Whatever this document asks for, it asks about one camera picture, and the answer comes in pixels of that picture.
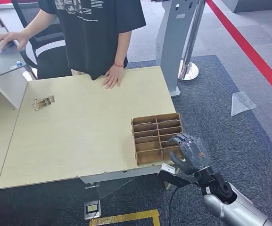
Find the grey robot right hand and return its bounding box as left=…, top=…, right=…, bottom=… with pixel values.
left=168, top=133, right=212, bottom=176

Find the person's left hand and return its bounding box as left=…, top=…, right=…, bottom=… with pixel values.
left=101, top=64, right=125, bottom=90

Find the person's right hand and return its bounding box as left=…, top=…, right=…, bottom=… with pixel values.
left=0, top=31, right=29, bottom=52

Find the person in black shirt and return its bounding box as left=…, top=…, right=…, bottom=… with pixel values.
left=38, top=0, right=147, bottom=81

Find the brown wooden card holder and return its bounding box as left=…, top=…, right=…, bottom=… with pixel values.
left=131, top=113, right=184, bottom=167

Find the colourful printed card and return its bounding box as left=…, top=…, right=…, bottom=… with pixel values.
left=32, top=95, right=55, bottom=112

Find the grey laptop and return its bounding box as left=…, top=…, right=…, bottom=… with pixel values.
left=0, top=0, right=27, bottom=81

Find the white laptop riser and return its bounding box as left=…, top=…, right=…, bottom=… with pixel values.
left=0, top=70, right=29, bottom=117

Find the black office chair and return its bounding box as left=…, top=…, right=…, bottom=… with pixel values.
left=11, top=0, right=72, bottom=80

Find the clear plastic sheet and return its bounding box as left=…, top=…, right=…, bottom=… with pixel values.
left=230, top=90, right=258, bottom=117

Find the grey kiosk stand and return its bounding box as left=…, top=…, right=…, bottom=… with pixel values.
left=155, top=0, right=205, bottom=98

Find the red barrier belt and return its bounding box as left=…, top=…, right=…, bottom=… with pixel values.
left=205, top=0, right=272, bottom=104

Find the metal floor socket box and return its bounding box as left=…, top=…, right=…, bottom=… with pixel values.
left=84, top=199, right=102, bottom=221

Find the grey platform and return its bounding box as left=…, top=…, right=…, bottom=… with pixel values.
left=221, top=0, right=272, bottom=14

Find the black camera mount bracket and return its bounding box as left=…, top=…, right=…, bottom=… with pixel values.
left=156, top=169, right=200, bottom=189

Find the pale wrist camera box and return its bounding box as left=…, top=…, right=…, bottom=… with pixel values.
left=160, top=163, right=176, bottom=176

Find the black cable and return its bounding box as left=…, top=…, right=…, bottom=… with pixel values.
left=168, top=186, right=181, bottom=226

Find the chrome stanchion post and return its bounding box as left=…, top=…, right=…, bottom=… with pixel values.
left=178, top=0, right=206, bottom=83

